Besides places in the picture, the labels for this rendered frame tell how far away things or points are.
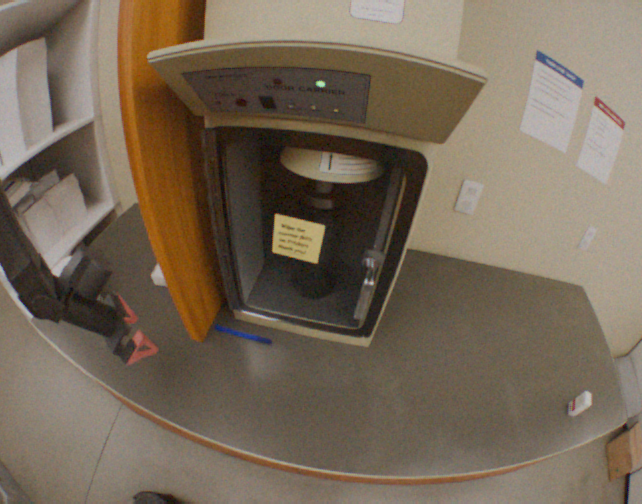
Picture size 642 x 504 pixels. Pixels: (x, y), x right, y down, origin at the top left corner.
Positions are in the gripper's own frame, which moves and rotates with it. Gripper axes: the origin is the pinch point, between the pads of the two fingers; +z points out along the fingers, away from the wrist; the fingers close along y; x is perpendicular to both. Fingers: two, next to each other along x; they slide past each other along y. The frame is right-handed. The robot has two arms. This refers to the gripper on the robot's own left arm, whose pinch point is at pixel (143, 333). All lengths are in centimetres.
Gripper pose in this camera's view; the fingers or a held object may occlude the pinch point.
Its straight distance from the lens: 59.2
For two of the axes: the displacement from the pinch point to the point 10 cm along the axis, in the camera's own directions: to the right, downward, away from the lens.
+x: -5.8, 7.8, -2.3
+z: 2.3, 4.3, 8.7
